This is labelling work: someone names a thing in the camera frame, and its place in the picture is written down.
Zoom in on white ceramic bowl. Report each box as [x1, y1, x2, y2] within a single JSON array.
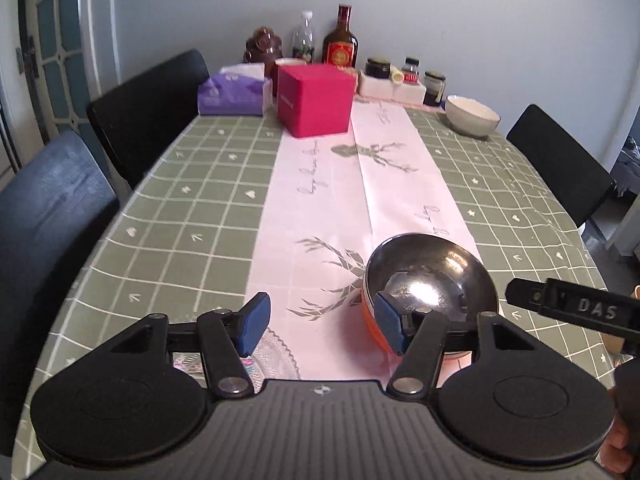
[[445, 94, 501, 138]]

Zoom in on green glass panel door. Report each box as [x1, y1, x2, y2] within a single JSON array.
[[19, 0, 122, 133]]

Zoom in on tall dark glass jar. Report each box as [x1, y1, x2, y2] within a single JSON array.
[[423, 71, 447, 107]]

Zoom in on wide dark jar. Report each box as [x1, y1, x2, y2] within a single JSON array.
[[365, 57, 392, 80]]

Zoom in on brown liquor bottle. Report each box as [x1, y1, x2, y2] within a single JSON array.
[[322, 4, 360, 69]]

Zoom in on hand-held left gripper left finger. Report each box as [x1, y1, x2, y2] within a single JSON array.
[[102, 291, 272, 400]]

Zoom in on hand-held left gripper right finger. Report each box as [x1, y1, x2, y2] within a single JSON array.
[[375, 291, 540, 397]]

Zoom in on orange bowl with steel inside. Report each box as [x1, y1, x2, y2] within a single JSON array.
[[361, 233, 500, 358]]

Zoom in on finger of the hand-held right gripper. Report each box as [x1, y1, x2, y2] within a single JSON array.
[[505, 277, 640, 346]]

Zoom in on brown ceramic jar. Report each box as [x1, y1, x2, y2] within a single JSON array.
[[243, 26, 283, 81]]

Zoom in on clear glass plate coloured dots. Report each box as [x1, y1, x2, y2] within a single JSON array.
[[171, 327, 302, 382]]

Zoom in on purple tissue pack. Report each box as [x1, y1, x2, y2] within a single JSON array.
[[197, 63, 273, 117]]

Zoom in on pink table runner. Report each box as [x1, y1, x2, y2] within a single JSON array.
[[244, 94, 485, 382]]

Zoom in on black chair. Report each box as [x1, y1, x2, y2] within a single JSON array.
[[0, 130, 121, 456], [86, 49, 211, 191], [506, 104, 618, 228]]

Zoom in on clear plastic bottle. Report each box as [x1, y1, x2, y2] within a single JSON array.
[[291, 10, 317, 65]]

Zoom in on white rectangular box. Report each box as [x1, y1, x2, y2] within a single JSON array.
[[358, 72, 427, 107]]

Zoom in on red cube box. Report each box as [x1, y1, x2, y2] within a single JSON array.
[[276, 64, 357, 139]]

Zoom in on person's right hand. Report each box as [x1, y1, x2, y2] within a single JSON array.
[[597, 362, 640, 478]]

